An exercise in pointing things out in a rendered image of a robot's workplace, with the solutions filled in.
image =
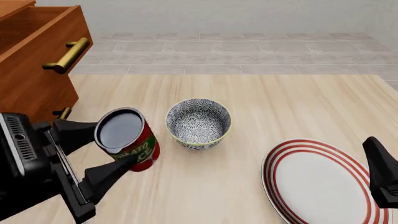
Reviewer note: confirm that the closed wooden drawer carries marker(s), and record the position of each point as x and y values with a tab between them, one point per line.
37	102

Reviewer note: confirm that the red green tomato sauce tin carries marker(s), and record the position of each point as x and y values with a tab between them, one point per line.
146	149

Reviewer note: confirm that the wooden cabinet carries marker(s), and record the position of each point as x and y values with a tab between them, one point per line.
9	8

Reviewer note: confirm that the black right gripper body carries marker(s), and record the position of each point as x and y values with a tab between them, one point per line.
387	198

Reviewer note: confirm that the white plate with red rings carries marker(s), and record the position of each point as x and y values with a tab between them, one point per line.
314	184

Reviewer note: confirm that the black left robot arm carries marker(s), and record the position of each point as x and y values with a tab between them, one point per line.
18	163

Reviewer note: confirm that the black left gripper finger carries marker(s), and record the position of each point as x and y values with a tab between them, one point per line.
99	179
74	133

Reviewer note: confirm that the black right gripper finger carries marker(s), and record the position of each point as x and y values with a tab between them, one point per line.
382	168

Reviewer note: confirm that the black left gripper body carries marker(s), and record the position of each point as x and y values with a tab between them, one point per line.
70	184

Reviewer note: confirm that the blue white patterned bowl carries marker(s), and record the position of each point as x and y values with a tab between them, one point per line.
199	123

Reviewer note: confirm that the open wooden drawer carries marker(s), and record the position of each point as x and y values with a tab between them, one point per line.
28	70

